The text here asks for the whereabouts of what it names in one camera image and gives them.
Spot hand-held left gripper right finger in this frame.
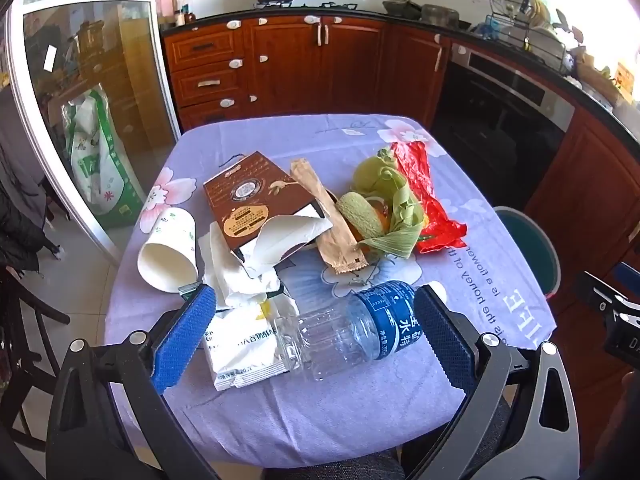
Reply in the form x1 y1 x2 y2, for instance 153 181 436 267
405 284 583 480

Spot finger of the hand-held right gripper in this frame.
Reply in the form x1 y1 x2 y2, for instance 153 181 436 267
574 271 628 323
614 260 640 293

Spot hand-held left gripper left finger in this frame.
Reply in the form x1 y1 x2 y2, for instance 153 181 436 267
47 284 221 480

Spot white snack packet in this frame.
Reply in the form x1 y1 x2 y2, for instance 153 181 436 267
202 300 301 392

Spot clear plastic bottle blue label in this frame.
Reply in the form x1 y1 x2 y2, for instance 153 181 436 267
274 280 447 382

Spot white paper cup green print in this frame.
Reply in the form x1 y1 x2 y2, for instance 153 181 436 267
137 206 200 293

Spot green corn husk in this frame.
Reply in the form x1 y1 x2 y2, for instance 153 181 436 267
357 170 427 261

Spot brown paper sleeve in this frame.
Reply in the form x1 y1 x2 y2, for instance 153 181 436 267
290 158 370 275

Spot white paper tissue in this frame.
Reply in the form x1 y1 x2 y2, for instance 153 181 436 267
197 214 333 311

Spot red plastic wrapper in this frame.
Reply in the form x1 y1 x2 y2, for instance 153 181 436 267
389 141 468 255

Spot brown cardboard box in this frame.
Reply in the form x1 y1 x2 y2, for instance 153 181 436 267
202 150 333 266

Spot purple floral tablecloth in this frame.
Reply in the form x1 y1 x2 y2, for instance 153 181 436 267
104 112 557 468

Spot dark wooden chair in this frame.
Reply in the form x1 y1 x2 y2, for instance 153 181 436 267
0 260 71 456

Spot green white plastic bag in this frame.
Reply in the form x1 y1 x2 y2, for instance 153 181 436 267
61 85 146 229

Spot built-in black oven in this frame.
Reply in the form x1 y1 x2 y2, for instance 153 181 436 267
431 42 578 211

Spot black jacket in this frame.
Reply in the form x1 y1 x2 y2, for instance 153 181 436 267
0 160 61 271

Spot glass sliding door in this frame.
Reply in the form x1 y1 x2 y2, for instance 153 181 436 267
5 0 181 266

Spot wooden kitchen cabinets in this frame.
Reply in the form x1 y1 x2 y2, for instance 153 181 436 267
160 10 640 321

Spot gas stove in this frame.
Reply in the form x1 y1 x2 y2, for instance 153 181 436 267
252 1 361 11

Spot wire dish rack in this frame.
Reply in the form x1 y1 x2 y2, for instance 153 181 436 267
487 0 571 68

